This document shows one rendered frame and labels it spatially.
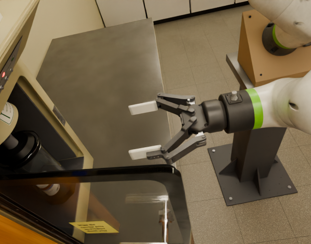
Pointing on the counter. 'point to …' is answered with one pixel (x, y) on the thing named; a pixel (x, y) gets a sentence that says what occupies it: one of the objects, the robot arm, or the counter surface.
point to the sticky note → (94, 227)
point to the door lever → (162, 234)
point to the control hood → (11, 30)
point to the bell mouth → (5, 124)
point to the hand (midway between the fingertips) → (134, 130)
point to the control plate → (5, 71)
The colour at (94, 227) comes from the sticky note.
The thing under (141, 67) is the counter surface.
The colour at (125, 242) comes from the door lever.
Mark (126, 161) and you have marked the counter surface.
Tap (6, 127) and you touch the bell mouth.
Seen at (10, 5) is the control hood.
